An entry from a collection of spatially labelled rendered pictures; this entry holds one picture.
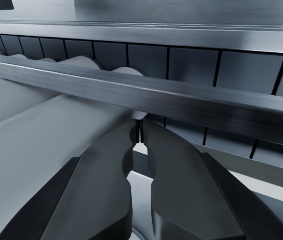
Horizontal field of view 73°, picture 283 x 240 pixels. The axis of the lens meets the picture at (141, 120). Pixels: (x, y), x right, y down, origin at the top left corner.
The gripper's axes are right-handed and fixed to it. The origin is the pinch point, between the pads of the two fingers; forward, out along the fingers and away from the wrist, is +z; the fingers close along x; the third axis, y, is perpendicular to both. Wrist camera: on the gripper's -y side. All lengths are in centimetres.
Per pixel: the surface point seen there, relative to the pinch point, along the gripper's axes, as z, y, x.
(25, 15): 21.3, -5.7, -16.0
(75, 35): 10.0, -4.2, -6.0
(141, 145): 2.2, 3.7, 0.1
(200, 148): 1.2, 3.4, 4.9
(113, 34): 7.7, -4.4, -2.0
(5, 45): 16.1, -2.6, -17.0
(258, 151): 0.9, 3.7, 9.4
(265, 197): 2.4, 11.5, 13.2
